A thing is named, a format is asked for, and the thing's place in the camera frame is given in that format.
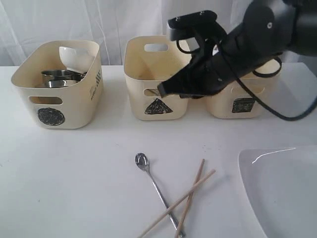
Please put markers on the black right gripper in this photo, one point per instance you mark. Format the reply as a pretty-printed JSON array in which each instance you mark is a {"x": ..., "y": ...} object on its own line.
[{"x": 226, "y": 60}]

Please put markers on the steel spoon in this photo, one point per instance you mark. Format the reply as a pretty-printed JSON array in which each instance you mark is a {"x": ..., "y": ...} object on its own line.
[{"x": 143, "y": 163}]

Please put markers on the steel mug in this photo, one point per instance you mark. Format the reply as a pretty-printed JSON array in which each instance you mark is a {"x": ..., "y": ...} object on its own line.
[
  {"x": 56, "y": 74},
  {"x": 78, "y": 76}
]

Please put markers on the white plastic bowl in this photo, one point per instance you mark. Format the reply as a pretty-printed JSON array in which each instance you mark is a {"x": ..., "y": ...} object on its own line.
[{"x": 76, "y": 59}]

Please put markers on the white square plate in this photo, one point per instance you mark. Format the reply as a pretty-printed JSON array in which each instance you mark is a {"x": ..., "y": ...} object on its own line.
[{"x": 281, "y": 187}]

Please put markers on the steel bowl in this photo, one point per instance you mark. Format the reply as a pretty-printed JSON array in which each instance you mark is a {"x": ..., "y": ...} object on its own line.
[{"x": 61, "y": 83}]

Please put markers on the steel fork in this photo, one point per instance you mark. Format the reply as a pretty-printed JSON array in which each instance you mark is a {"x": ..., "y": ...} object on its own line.
[{"x": 154, "y": 91}]

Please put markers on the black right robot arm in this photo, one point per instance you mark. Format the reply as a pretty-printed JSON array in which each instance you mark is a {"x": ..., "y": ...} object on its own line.
[{"x": 268, "y": 28}]

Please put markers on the cream bin with square mark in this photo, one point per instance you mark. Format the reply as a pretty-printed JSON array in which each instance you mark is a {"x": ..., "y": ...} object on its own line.
[{"x": 234, "y": 102}]

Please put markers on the cream bin with triangle mark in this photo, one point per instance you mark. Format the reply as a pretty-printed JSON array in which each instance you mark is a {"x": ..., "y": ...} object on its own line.
[{"x": 148, "y": 61}]

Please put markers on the cream bin with circle mark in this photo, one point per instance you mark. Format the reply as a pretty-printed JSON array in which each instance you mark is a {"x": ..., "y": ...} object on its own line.
[{"x": 69, "y": 107}]

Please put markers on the white backdrop curtain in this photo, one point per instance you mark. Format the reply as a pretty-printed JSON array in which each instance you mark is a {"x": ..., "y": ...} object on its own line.
[{"x": 27, "y": 24}]

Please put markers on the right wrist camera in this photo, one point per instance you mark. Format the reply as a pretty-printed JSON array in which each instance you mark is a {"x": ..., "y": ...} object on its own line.
[{"x": 195, "y": 24}]

